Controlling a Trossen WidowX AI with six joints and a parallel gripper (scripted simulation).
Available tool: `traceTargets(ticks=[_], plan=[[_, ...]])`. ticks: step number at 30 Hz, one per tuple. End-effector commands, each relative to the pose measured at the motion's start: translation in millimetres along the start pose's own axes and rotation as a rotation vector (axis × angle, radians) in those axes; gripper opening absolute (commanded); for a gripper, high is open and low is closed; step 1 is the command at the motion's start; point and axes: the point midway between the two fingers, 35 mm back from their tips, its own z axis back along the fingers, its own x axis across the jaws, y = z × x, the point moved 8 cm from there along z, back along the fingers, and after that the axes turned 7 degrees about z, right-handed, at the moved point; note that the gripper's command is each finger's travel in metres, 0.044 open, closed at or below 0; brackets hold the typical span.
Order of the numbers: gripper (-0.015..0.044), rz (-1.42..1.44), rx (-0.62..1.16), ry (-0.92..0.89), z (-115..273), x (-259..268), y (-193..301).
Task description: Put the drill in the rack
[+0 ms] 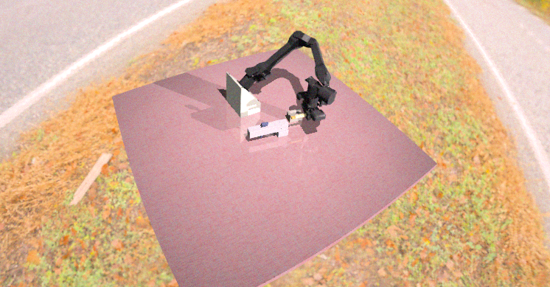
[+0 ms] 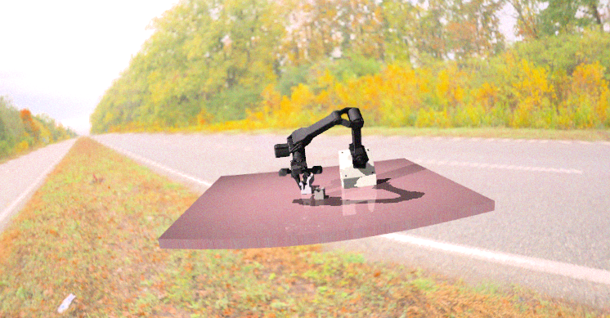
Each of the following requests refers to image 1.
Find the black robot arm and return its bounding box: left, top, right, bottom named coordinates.
left=237, top=30, right=337, bottom=108

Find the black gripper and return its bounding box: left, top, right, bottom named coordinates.
left=296, top=91, right=326, bottom=121

